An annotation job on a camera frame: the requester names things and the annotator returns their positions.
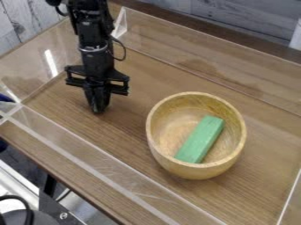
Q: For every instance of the green rectangular block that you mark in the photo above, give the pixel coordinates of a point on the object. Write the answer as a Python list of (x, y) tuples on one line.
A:
[(201, 139)]

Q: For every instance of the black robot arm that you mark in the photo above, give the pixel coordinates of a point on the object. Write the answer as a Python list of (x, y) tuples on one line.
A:
[(91, 20)]

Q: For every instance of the clear acrylic table enclosure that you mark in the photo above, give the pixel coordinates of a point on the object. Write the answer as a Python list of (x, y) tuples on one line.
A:
[(97, 152)]

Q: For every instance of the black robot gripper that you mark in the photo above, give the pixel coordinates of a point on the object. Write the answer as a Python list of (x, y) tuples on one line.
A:
[(98, 77)]

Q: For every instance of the brown wooden bowl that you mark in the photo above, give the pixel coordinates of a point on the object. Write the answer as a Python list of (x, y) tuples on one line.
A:
[(173, 119)]

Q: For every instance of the clear acrylic corner bracket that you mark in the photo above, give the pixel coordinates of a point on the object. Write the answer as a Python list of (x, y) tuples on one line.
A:
[(121, 24)]

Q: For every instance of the black metal bracket with bolt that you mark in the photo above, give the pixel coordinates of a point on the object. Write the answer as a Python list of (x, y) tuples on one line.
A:
[(51, 207)]

